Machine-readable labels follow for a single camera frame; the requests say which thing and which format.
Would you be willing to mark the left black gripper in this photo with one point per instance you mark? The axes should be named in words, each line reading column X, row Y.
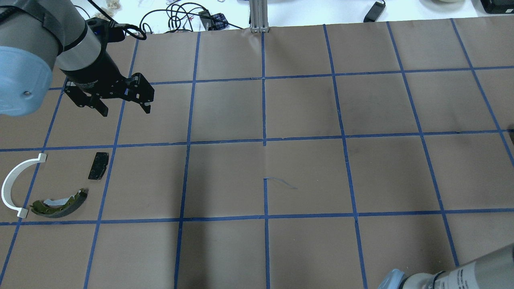
column 94, row 70

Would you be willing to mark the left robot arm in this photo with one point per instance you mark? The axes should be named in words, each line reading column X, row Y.
column 38, row 35

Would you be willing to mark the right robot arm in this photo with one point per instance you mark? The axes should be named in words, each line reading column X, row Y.
column 491, row 271

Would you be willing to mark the black brake pad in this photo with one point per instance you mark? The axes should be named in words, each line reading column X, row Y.
column 99, row 166

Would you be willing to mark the olive brake shoe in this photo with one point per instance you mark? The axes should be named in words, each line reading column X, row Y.
column 61, row 207

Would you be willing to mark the black power adapter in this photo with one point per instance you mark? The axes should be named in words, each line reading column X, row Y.
column 375, row 11

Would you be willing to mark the white curved plastic bracket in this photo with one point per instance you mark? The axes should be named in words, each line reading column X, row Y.
column 6, row 189

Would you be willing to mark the aluminium frame post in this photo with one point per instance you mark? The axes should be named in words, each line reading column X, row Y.
column 258, row 16

